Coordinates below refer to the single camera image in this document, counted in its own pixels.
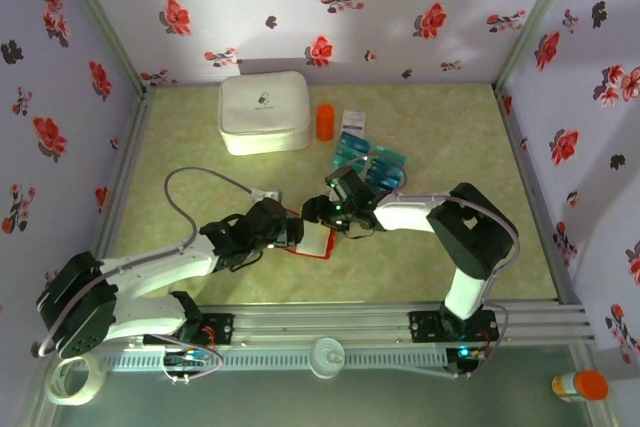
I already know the orange pill bottle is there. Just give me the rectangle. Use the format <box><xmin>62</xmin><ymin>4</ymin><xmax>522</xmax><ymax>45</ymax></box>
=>
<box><xmin>316</xmin><ymin>103</ymin><xmax>335</xmax><ymax>142</ymax></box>

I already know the clear round plastic lid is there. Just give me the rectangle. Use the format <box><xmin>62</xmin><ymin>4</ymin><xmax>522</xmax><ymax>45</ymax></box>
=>
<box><xmin>308</xmin><ymin>336</ymin><xmax>346</xmax><ymax>379</ymax></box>

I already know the small white packet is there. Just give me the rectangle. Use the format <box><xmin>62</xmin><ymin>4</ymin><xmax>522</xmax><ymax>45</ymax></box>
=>
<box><xmin>341</xmin><ymin>108</ymin><xmax>367</xmax><ymax>141</ymax></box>

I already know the white medicine pouch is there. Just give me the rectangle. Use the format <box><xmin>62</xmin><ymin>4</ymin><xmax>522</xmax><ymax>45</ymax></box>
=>
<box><xmin>217</xmin><ymin>70</ymin><xmax>311</xmax><ymax>156</ymax></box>

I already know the orange-capped pill bottle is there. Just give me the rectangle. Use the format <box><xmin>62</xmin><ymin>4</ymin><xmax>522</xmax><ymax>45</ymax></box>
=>
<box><xmin>551</xmin><ymin>369</ymin><xmax>610</xmax><ymax>403</ymax></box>

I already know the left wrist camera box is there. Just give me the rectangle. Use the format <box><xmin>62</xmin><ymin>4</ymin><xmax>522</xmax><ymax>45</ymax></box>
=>
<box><xmin>247</xmin><ymin>189</ymin><xmax>292</xmax><ymax>238</ymax></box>

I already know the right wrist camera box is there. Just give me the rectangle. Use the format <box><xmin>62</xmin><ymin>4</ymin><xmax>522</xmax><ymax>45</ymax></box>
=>
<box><xmin>324</xmin><ymin>166</ymin><xmax>374</xmax><ymax>207</ymax></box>

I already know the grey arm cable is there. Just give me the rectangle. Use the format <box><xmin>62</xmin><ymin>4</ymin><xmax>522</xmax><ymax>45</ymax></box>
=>
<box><xmin>37</xmin><ymin>166</ymin><xmax>266</xmax><ymax>359</ymax></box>
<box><xmin>329</xmin><ymin>155</ymin><xmax>522</xmax><ymax>381</ymax></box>

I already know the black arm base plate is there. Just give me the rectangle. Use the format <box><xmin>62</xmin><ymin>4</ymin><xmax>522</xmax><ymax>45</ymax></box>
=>
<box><xmin>408</xmin><ymin>310</ymin><xmax>499</xmax><ymax>347</ymax></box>
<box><xmin>144</xmin><ymin>313</ymin><xmax>236</xmax><ymax>347</ymax></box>

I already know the clear tape roll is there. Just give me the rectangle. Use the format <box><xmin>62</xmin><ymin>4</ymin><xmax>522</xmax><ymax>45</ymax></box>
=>
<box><xmin>43</xmin><ymin>354</ymin><xmax>107</xmax><ymax>407</ymax></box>

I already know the red and white packet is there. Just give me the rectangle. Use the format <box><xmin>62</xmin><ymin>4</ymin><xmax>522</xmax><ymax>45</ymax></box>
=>
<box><xmin>279</xmin><ymin>206</ymin><xmax>336</xmax><ymax>261</ymax></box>

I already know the grey right arm cable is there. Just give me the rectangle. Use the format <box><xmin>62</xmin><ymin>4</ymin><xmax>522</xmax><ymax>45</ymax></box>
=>
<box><xmin>329</xmin><ymin>155</ymin><xmax>522</xmax><ymax>381</ymax></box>

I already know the aluminium side rail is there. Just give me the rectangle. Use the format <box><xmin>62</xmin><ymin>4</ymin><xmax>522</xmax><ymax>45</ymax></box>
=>
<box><xmin>74</xmin><ymin>86</ymin><xmax>159</xmax><ymax>311</ymax></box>
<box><xmin>492</xmin><ymin>84</ymin><xmax>584</xmax><ymax>306</ymax></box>

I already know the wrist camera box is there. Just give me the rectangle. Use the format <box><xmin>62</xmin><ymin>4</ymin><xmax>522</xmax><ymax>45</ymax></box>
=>
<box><xmin>247</xmin><ymin>189</ymin><xmax>292</xmax><ymax>238</ymax></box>
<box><xmin>324</xmin><ymin>166</ymin><xmax>374</xmax><ymax>207</ymax></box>

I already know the aluminium frame post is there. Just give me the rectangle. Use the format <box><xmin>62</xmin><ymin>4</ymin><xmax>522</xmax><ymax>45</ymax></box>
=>
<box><xmin>493</xmin><ymin>0</ymin><xmax>587</xmax><ymax>93</ymax></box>
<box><xmin>48</xmin><ymin>0</ymin><xmax>157</xmax><ymax>98</ymax></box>

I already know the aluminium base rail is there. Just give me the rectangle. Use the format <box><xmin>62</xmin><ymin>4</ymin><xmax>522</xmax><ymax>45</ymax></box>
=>
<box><xmin>107</xmin><ymin>300</ymin><xmax>597</xmax><ymax>348</ymax></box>

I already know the grey left arm cable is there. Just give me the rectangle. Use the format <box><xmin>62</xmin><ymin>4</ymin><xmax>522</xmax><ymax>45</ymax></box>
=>
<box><xmin>37</xmin><ymin>166</ymin><xmax>266</xmax><ymax>359</ymax></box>

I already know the white slotted cable duct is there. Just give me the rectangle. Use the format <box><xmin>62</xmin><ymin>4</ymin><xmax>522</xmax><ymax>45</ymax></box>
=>
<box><xmin>102</xmin><ymin>349</ymin><xmax>449</xmax><ymax>372</ymax></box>

